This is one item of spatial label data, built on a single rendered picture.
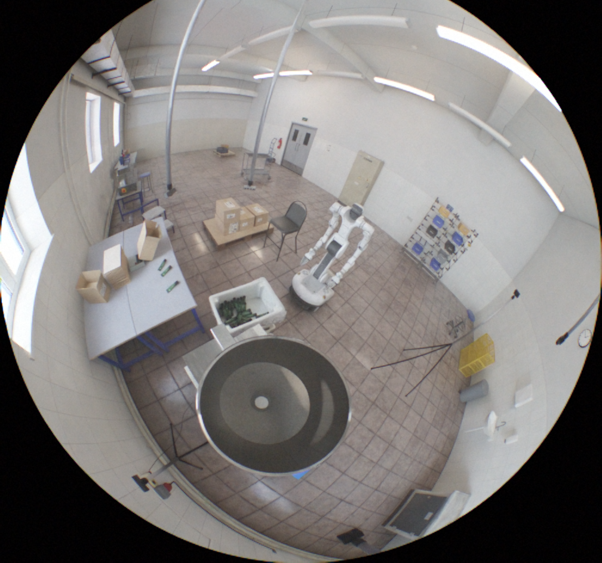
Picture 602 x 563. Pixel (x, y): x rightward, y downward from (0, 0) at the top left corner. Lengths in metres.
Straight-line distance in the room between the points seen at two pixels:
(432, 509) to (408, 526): 0.36
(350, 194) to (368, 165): 1.15
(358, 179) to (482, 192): 3.81
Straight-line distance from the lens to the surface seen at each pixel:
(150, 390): 2.43
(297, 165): 7.90
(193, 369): 0.82
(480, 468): 3.88
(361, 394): 2.56
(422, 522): 3.25
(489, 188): 5.78
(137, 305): 1.86
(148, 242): 1.99
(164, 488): 2.07
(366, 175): 5.64
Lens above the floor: 2.14
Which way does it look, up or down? 43 degrees down
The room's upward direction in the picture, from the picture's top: 22 degrees clockwise
